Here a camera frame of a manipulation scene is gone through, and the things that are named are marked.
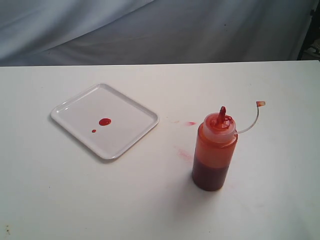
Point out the red sauce squeeze bottle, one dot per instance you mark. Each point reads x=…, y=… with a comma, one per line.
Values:
x=216, y=141

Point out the white rectangular plate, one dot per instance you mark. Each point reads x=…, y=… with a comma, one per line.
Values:
x=130, y=121

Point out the red sauce drops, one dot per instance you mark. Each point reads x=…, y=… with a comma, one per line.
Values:
x=105, y=122

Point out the white backdrop cloth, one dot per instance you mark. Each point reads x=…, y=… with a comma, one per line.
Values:
x=132, y=32

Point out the background clutter pile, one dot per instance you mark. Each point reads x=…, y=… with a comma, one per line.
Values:
x=314, y=49

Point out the black light stand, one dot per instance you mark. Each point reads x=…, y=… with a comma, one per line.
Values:
x=313, y=31

